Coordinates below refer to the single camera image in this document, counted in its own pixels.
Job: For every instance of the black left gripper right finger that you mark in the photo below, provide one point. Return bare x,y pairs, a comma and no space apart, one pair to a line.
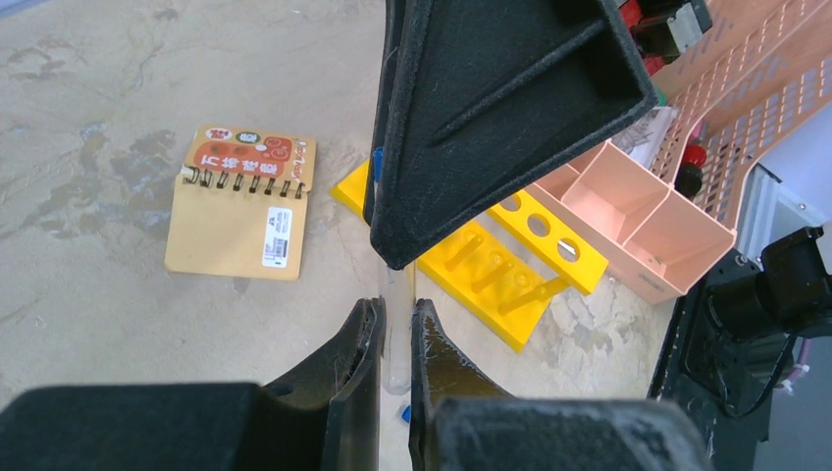
462,420

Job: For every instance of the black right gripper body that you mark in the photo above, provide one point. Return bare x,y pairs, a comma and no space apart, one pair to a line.
665,29

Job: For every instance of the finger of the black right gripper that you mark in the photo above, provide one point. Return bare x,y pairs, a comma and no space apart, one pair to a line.
479,99

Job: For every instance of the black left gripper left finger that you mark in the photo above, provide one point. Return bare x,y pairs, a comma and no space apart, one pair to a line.
323,414

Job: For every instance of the blue capped test tube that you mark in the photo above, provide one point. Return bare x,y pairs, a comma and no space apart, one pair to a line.
397,297
405,414

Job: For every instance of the yellow test tube rack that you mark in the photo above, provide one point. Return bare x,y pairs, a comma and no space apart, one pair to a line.
496,285

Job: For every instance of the orange plastic file organizer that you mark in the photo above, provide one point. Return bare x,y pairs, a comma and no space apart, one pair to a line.
664,219

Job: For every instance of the tan spiral notebook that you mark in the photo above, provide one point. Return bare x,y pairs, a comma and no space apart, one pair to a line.
240,204

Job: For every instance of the aluminium rail frame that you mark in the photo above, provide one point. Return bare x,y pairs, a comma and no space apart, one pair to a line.
770,211

